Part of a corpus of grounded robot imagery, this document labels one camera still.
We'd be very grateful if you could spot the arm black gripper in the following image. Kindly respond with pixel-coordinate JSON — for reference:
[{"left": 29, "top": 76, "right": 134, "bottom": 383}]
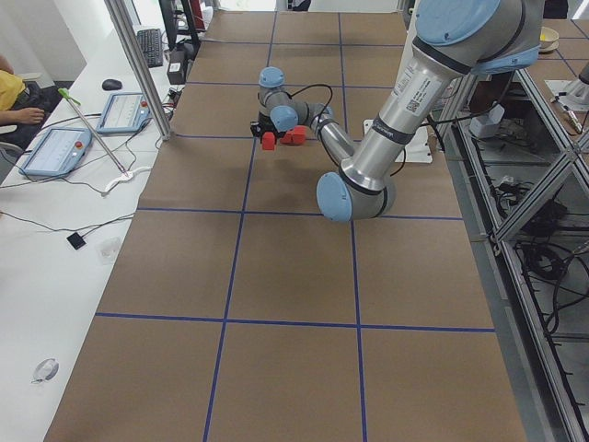
[{"left": 249, "top": 111, "right": 281, "bottom": 138}]

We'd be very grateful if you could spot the red block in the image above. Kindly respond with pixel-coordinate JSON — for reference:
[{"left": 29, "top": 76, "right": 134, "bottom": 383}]
[
  {"left": 260, "top": 132, "right": 276, "bottom": 151},
  {"left": 290, "top": 125, "right": 306, "bottom": 145},
  {"left": 280, "top": 131, "right": 295, "bottom": 145}
]

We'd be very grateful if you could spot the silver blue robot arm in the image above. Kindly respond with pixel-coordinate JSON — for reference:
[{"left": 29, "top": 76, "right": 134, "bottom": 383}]
[{"left": 250, "top": 0, "right": 544, "bottom": 222}]

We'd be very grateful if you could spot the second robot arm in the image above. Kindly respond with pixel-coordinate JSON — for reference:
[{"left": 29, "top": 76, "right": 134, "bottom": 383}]
[{"left": 545, "top": 65, "right": 588, "bottom": 112}]

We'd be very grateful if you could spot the black box with label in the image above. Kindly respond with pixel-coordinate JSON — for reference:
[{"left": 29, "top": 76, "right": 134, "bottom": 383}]
[{"left": 167, "top": 49, "right": 187, "bottom": 86}]

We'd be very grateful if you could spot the far teach pendant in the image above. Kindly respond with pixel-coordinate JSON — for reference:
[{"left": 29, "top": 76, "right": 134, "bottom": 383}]
[{"left": 96, "top": 92, "right": 151, "bottom": 135}]

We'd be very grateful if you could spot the teach pendant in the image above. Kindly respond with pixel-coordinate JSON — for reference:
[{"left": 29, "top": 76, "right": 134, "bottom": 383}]
[
  {"left": 19, "top": 128, "right": 92, "bottom": 178},
  {"left": 96, "top": 92, "right": 151, "bottom": 135}
]

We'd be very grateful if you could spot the black keyboard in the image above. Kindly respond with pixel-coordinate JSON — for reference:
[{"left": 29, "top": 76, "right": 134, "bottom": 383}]
[{"left": 136, "top": 29, "right": 164, "bottom": 68}]

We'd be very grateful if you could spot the black computer mouse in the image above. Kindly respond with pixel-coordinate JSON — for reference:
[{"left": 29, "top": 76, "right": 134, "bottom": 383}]
[{"left": 101, "top": 78, "right": 122, "bottom": 91}]

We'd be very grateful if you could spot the metal rod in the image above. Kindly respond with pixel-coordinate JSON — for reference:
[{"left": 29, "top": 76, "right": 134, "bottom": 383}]
[{"left": 58, "top": 87, "right": 127, "bottom": 173}]

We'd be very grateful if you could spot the near teach pendant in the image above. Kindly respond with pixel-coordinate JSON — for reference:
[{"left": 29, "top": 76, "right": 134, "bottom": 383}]
[{"left": 19, "top": 128, "right": 92, "bottom": 178}]

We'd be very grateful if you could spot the small black square pad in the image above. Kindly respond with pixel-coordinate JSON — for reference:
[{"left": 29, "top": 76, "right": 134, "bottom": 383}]
[{"left": 66, "top": 232, "right": 87, "bottom": 250}]

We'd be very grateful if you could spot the person in yellow shirt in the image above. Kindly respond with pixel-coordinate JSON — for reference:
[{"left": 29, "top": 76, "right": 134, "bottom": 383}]
[{"left": 1, "top": 55, "right": 62, "bottom": 149}]

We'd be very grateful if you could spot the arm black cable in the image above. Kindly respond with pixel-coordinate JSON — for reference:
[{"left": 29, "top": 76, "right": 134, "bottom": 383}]
[{"left": 287, "top": 84, "right": 335, "bottom": 121}]

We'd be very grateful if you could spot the aluminium frame post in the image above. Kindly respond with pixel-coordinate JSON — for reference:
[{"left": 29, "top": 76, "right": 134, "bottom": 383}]
[{"left": 104, "top": 0, "right": 171, "bottom": 141}]

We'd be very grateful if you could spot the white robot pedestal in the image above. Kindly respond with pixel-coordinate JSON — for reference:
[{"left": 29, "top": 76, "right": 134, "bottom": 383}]
[{"left": 353, "top": 119, "right": 433, "bottom": 168}]

